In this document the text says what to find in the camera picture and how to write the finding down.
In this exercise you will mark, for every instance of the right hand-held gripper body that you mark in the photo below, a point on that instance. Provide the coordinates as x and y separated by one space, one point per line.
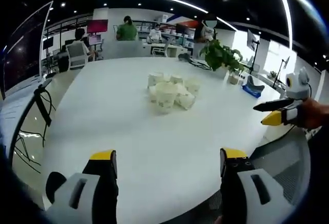
298 88

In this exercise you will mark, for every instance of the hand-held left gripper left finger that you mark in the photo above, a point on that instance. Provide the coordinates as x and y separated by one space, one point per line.
84 195

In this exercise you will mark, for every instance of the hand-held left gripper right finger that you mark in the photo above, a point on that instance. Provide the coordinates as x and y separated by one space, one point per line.
241 195

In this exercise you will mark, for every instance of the cluster of white paper cups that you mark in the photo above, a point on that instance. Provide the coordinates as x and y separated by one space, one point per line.
165 95

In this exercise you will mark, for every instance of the person's right hand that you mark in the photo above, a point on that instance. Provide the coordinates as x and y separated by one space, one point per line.
314 113

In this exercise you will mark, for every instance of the black tripod stand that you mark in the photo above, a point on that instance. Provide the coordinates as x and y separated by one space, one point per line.
280 72

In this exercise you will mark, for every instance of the blue tray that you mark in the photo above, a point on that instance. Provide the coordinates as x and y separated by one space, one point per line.
253 89

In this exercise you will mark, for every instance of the grey mesh office chair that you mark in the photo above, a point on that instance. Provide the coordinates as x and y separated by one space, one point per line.
285 167

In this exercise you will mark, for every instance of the green potted plant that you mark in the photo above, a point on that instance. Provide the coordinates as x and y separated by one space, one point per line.
221 54

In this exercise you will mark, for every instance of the white table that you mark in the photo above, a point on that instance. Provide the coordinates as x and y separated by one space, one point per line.
154 136

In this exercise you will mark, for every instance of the black device on table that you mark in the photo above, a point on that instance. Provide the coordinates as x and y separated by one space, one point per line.
192 60

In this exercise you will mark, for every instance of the white office chair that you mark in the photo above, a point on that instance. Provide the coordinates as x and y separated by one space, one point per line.
160 49
76 55

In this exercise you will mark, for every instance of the large dark monitor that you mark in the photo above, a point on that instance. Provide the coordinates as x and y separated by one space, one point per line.
23 52

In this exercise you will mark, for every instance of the red wall screen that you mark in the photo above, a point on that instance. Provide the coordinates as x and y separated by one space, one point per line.
97 26

